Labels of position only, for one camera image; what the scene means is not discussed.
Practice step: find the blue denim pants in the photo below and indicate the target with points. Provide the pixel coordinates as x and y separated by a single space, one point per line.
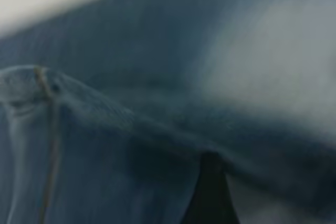
131 77

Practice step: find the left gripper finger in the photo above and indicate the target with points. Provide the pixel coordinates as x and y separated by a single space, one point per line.
210 195

